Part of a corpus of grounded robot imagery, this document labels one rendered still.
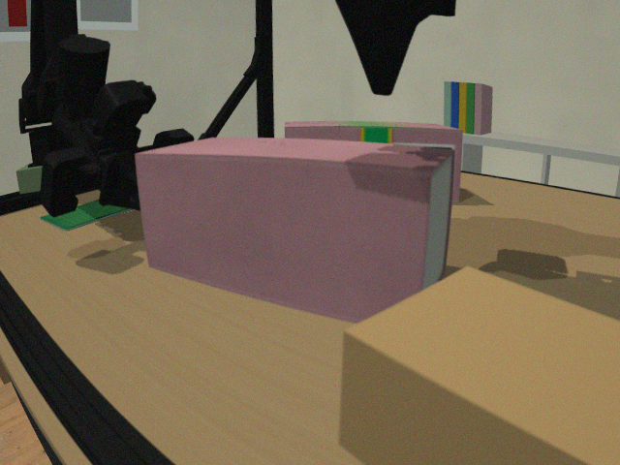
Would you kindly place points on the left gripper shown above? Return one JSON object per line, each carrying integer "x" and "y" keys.
{"x": 382, "y": 31}

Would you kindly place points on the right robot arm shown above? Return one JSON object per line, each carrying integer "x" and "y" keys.
{"x": 81, "y": 64}

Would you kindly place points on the tan rectangular box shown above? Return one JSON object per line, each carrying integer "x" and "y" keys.
{"x": 478, "y": 370}

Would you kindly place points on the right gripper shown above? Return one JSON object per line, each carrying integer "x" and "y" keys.
{"x": 112, "y": 171}

